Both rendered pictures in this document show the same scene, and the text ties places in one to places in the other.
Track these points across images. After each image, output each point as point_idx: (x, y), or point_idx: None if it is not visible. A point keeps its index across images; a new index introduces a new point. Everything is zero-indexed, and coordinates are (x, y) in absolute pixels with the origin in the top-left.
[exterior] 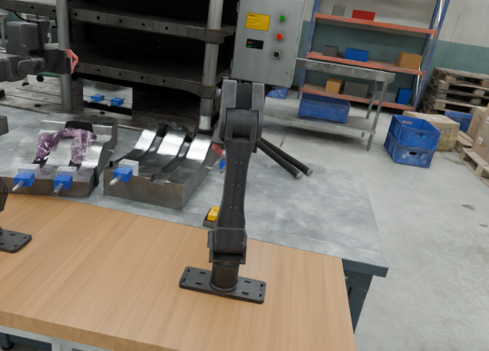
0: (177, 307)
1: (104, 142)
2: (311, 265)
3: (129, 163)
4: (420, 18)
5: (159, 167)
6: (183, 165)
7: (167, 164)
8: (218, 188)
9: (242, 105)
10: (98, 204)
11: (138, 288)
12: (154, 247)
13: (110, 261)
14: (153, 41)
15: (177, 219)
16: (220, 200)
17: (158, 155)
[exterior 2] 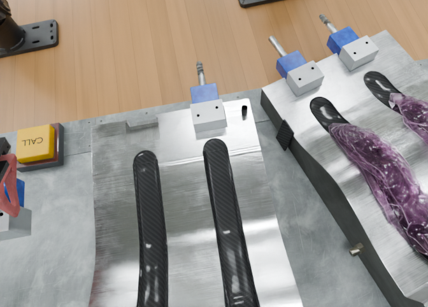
0: (49, 3)
1: (353, 207)
2: None
3: (201, 107)
4: None
5: (165, 167)
6: (127, 213)
7: (159, 189)
8: (72, 269)
9: None
10: (231, 95)
11: (93, 4)
12: (107, 59)
13: (141, 20)
14: None
15: (104, 123)
16: (55, 219)
17: (206, 232)
